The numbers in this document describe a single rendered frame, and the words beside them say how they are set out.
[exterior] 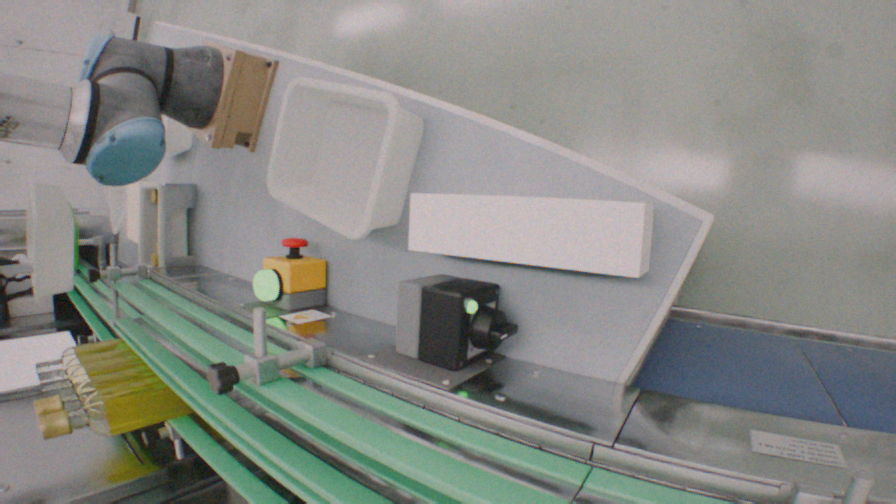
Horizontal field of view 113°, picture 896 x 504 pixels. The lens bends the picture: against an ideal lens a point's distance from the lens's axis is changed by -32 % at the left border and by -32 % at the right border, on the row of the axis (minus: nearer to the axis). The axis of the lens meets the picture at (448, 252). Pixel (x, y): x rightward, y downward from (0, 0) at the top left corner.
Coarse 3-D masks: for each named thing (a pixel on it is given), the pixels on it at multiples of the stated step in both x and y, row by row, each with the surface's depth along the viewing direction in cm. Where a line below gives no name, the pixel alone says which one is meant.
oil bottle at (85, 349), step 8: (88, 344) 65; (96, 344) 66; (104, 344) 66; (112, 344) 67; (120, 344) 68; (64, 352) 60; (72, 352) 60; (80, 352) 61; (88, 352) 62; (96, 352) 63; (64, 360) 59; (64, 368) 58
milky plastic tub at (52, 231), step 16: (32, 192) 56; (48, 192) 61; (64, 192) 65; (32, 208) 53; (48, 208) 57; (64, 208) 60; (32, 224) 65; (48, 224) 54; (64, 224) 56; (32, 240) 66; (48, 240) 55; (64, 240) 57; (32, 256) 64; (48, 256) 55; (64, 256) 58; (32, 272) 61; (48, 272) 56; (64, 272) 59; (48, 288) 57; (64, 288) 60
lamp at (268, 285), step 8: (264, 272) 57; (272, 272) 58; (256, 280) 57; (264, 280) 56; (272, 280) 57; (280, 280) 58; (256, 288) 57; (264, 288) 56; (272, 288) 57; (280, 288) 58; (264, 296) 57; (272, 296) 57; (280, 296) 58
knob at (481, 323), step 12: (480, 312) 42; (492, 312) 42; (480, 324) 42; (492, 324) 41; (504, 324) 43; (516, 324) 44; (480, 336) 42; (492, 336) 41; (504, 336) 41; (480, 348) 43; (492, 348) 42
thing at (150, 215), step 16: (144, 192) 92; (160, 192) 82; (144, 208) 92; (160, 208) 82; (144, 224) 93; (160, 224) 83; (144, 240) 93; (160, 240) 83; (144, 256) 93; (160, 256) 84
